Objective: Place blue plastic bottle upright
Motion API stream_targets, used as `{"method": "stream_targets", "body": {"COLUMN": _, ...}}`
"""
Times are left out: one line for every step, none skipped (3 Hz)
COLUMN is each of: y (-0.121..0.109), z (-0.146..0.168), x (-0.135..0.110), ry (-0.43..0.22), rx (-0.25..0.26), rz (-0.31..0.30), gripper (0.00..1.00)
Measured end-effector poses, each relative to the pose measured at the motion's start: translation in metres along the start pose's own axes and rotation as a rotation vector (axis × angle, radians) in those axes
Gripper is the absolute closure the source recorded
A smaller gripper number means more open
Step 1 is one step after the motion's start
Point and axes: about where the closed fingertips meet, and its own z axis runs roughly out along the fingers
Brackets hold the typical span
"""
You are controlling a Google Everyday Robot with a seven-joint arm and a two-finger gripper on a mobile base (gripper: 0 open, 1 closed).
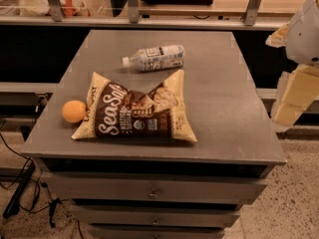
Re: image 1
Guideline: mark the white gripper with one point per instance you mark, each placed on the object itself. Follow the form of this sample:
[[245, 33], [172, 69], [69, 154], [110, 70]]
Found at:
[[304, 37]]

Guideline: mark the clear plastic water bottle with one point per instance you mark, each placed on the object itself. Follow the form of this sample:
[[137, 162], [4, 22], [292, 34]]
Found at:
[[157, 58]]

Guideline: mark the brown sea salt chip bag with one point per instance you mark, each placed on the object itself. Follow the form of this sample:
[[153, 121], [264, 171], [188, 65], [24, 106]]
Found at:
[[114, 110]]

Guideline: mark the top drawer knob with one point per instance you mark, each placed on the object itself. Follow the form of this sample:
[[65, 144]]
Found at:
[[153, 194]]

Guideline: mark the drawer knob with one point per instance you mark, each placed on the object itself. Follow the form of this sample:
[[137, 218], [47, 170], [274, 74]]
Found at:
[[153, 194], [155, 222]]

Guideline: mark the middle drawer knob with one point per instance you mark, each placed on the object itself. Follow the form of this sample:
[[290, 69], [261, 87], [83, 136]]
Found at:
[[155, 222]]

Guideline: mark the grey drawer cabinet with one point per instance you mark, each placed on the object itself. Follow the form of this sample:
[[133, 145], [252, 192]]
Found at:
[[201, 185]]

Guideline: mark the orange fruit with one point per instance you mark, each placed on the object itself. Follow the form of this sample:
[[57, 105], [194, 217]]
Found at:
[[74, 111]]

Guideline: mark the orange white bag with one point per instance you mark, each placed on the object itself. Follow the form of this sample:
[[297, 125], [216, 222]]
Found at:
[[68, 8]]

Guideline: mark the metal shelf rail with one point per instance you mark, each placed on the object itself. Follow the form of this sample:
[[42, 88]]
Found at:
[[149, 23]]

